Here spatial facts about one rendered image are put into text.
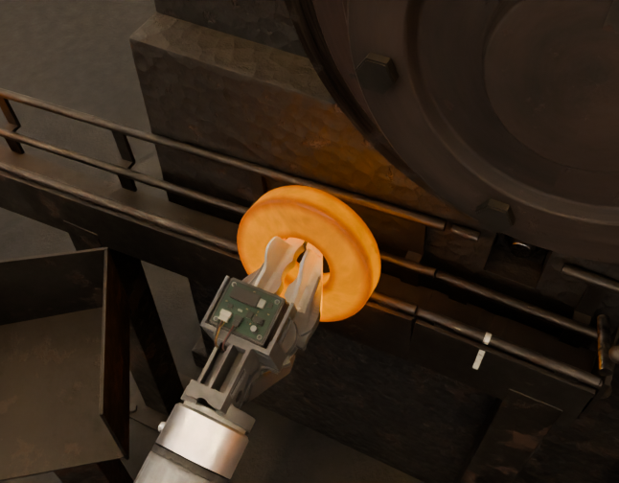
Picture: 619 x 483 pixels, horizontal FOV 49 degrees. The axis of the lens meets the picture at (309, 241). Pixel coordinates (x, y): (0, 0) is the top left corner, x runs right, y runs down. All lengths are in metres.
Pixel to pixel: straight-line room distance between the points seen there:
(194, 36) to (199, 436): 0.44
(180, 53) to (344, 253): 0.29
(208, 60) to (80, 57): 1.57
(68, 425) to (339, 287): 0.35
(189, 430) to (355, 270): 0.22
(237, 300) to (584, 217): 0.32
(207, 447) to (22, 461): 0.29
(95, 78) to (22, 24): 0.40
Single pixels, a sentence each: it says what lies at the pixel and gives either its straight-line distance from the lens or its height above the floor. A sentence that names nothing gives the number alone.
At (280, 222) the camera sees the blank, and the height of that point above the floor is 0.80.
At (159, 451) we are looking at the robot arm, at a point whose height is 0.76.
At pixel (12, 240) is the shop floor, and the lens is 1.84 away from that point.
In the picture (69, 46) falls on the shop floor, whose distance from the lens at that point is 2.39.
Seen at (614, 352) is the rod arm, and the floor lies 0.90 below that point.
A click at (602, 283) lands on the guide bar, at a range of 0.75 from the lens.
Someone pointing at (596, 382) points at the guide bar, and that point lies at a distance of 0.75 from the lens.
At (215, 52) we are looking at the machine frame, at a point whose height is 0.87.
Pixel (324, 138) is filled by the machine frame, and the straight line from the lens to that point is 0.74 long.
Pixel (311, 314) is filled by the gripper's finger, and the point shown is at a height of 0.76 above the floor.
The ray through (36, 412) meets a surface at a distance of 0.86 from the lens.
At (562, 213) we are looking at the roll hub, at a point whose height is 1.01.
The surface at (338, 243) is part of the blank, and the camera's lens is 0.67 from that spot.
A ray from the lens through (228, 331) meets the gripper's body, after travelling 0.62.
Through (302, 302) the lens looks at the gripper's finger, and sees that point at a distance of 0.67.
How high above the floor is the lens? 1.33
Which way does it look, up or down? 52 degrees down
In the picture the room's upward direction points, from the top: straight up
